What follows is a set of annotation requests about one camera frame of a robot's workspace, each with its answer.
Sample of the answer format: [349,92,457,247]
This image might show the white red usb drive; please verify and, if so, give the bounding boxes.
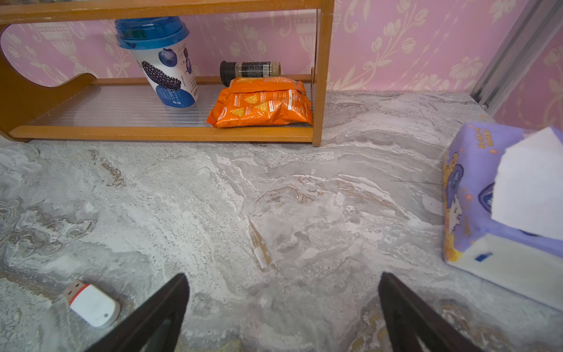
[62,280,121,329]

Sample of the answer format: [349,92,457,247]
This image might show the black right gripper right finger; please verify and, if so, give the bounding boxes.
[378,272,480,351]

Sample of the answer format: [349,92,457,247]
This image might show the orange chips bag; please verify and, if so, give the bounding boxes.
[207,77,313,128]

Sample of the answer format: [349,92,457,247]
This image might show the spice bottle black cap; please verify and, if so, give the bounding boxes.
[219,61,281,87]

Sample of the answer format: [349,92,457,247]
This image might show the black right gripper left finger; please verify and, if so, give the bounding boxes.
[87,273,190,351]

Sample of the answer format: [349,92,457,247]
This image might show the purple tissue pack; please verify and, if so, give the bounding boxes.
[442,123,562,309]

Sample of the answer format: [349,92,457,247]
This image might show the wooden shelf rack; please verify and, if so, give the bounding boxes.
[1,1,334,146]

